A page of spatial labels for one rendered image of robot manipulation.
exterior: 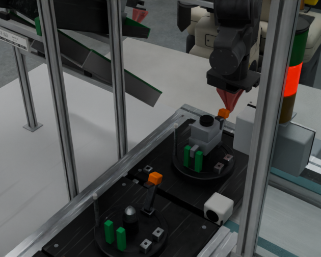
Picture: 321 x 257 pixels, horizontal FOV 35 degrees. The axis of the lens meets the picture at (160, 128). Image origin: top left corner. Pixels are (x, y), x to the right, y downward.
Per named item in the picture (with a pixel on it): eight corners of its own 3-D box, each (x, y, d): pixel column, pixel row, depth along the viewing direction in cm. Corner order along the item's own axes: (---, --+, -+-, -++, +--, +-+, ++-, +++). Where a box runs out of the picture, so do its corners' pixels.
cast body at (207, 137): (204, 133, 113) (206, 107, 109) (221, 140, 111) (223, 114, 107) (182, 153, 108) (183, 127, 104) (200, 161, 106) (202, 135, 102)
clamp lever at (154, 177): (146, 205, 100) (155, 170, 98) (154, 209, 99) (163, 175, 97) (135, 210, 97) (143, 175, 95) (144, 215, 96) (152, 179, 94)
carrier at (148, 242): (123, 182, 112) (119, 137, 104) (217, 232, 101) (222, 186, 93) (42, 255, 97) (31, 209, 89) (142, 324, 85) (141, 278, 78)
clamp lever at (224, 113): (214, 138, 116) (222, 107, 114) (221, 142, 116) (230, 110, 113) (207, 142, 114) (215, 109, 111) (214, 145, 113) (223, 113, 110)
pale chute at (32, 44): (77, 69, 142) (85, 55, 142) (107, 87, 134) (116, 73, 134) (-1, 26, 119) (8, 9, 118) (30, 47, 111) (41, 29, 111)
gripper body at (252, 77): (247, 95, 105) (250, 64, 101) (205, 80, 110) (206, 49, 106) (261, 81, 110) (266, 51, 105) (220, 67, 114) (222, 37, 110)
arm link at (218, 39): (261, -8, 98) (218, -8, 101) (245, 17, 90) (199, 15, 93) (262, 49, 105) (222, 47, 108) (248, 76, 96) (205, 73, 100)
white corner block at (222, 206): (213, 204, 107) (215, 190, 104) (233, 213, 105) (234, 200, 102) (202, 217, 104) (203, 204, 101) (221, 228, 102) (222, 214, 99)
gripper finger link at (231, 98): (232, 122, 111) (235, 86, 106) (204, 111, 115) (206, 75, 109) (246, 108, 116) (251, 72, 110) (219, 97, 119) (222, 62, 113)
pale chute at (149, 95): (119, 86, 135) (127, 72, 135) (153, 107, 127) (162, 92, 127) (45, 45, 112) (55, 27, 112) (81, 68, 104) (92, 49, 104)
